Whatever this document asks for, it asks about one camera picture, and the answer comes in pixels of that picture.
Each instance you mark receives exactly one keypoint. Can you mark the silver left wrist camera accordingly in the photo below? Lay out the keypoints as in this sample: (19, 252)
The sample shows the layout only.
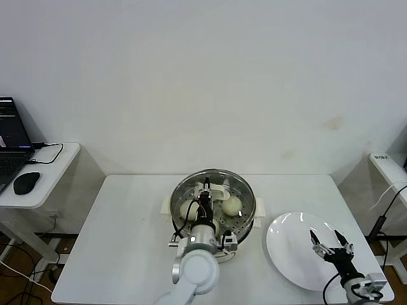
(230, 244)

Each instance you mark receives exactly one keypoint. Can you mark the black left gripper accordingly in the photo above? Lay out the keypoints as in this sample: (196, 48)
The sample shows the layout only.
(205, 209)

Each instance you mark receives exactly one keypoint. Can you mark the white steamed baozi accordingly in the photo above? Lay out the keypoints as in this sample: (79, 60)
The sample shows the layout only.
(187, 211)
(231, 206)
(217, 225)

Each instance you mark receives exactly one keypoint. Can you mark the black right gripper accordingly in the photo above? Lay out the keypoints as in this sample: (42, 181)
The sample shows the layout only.
(343, 259)

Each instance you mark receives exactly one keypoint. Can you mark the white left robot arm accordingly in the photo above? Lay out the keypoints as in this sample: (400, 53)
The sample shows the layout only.
(197, 270)

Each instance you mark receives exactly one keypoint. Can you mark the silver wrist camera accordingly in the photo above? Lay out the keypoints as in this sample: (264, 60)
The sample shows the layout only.
(375, 282)
(230, 244)

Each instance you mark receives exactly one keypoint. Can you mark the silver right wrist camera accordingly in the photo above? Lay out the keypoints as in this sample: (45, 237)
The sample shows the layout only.
(375, 282)

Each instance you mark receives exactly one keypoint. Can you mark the black laptop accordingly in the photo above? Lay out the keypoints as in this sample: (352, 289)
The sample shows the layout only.
(12, 133)

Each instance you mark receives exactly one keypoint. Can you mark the white floor power strip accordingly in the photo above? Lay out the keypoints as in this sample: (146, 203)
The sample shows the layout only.
(62, 258)

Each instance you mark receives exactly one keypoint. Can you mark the black computer mouse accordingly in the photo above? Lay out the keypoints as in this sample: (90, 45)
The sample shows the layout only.
(25, 182)

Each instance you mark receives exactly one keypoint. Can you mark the steel perforated steamer basket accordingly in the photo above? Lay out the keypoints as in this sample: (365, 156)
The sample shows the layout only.
(248, 219)

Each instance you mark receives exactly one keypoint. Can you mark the white round plate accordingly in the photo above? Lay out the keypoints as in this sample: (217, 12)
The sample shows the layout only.
(292, 254)

